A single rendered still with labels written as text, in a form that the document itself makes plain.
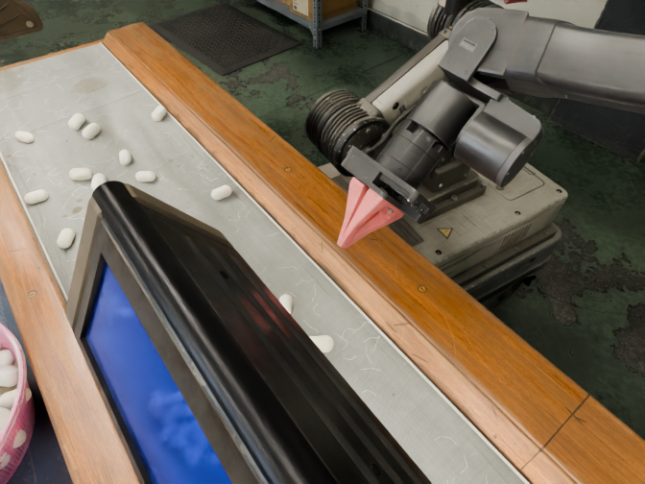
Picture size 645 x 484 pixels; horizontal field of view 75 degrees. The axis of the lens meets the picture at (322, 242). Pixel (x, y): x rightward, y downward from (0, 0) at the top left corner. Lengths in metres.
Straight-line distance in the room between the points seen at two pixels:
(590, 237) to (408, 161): 1.51
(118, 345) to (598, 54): 0.42
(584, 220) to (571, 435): 1.50
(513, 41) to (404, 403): 0.39
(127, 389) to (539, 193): 1.14
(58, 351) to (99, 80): 0.69
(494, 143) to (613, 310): 1.33
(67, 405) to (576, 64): 0.60
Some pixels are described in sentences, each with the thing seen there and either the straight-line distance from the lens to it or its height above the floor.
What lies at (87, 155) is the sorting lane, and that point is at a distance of 0.89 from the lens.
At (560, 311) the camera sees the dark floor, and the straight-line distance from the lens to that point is 1.63.
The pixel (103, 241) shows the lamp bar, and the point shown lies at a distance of 0.17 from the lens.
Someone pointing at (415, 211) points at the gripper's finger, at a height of 0.89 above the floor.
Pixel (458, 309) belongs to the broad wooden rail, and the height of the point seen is 0.76.
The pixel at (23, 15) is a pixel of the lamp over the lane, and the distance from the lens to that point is 0.53.
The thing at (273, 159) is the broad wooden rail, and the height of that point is 0.76.
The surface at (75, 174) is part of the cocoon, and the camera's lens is 0.83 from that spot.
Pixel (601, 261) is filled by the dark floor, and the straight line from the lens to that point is 1.85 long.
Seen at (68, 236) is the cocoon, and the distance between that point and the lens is 0.72.
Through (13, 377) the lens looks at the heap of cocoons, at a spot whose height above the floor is 0.74.
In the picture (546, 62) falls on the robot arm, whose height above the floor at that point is 1.04.
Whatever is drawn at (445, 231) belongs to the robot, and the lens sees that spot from 1.04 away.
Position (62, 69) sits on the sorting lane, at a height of 0.74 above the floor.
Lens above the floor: 1.22
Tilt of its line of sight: 50 degrees down
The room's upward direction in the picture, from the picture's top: straight up
